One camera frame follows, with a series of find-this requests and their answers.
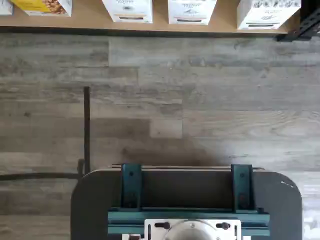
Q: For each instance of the yellow food box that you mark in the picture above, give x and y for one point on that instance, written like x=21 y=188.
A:
x=42 y=7

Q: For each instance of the white box pink strip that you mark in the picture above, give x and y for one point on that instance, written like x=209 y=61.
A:
x=191 y=11

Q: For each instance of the white mounting plate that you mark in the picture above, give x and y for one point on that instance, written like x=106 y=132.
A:
x=152 y=228

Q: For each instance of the plain white box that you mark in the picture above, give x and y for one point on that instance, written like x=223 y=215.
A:
x=5 y=7

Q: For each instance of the white box tan strip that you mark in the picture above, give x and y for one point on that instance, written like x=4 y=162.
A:
x=128 y=10

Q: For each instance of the teal metal clamp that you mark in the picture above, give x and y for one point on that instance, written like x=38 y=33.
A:
x=242 y=187
x=131 y=185

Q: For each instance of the white box green strip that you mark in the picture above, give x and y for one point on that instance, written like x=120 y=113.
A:
x=265 y=13

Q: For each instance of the brown cardboard shelf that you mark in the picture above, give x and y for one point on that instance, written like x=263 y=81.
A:
x=87 y=23

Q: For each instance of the black metal shelf frame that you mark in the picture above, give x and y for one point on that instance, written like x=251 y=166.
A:
x=307 y=22

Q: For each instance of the teal base frame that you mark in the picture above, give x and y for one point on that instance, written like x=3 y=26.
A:
x=125 y=222

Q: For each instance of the dark grey robot table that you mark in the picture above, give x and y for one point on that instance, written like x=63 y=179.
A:
x=90 y=205

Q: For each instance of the grey xArm robot arm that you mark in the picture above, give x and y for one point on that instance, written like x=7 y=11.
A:
x=192 y=231

